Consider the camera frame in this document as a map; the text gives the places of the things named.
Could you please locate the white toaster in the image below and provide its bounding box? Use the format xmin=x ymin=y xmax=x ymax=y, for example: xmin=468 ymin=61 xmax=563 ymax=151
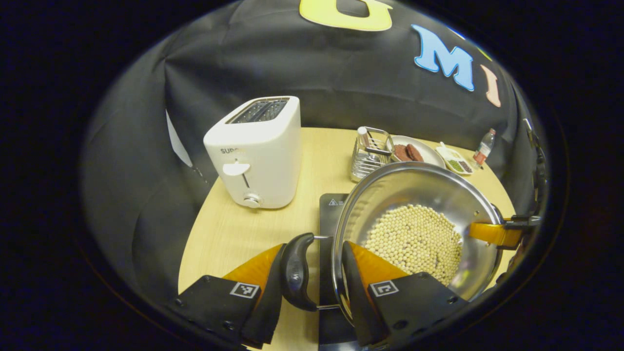
xmin=203 ymin=96 xmax=302 ymax=210

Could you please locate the black backdrop cloth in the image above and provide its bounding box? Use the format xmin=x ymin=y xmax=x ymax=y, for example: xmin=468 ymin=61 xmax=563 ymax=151
xmin=80 ymin=0 xmax=547 ymax=312

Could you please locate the stainless steel pot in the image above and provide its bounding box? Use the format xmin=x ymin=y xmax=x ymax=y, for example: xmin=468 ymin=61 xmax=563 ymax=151
xmin=280 ymin=162 xmax=505 ymax=327

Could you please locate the white divided bean dish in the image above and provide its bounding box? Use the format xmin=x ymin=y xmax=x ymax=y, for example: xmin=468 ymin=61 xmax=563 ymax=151
xmin=435 ymin=142 xmax=473 ymax=175

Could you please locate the round white plate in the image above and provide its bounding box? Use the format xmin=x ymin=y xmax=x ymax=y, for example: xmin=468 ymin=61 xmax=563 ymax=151
xmin=390 ymin=135 xmax=445 ymax=169

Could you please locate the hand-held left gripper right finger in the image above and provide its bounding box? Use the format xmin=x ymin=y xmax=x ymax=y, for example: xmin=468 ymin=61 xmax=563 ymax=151
xmin=341 ymin=240 xmax=468 ymax=348

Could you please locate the clear plastic water bottle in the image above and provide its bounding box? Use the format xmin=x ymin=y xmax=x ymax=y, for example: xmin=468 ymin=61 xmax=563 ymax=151
xmin=473 ymin=128 xmax=497 ymax=166

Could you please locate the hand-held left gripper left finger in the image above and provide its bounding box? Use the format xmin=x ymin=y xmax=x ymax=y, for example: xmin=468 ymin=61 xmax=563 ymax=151
xmin=175 ymin=244 xmax=288 ymax=349

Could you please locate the black induction cooktop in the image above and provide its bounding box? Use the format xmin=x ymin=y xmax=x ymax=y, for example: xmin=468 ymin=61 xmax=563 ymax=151
xmin=318 ymin=193 xmax=362 ymax=351

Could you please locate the pile of yellow soybeans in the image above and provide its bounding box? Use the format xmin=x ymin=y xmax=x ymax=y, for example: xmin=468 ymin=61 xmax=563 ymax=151
xmin=363 ymin=204 xmax=464 ymax=287

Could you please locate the metal wire basket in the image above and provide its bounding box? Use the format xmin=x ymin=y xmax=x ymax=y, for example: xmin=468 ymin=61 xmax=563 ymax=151
xmin=350 ymin=127 xmax=395 ymax=183

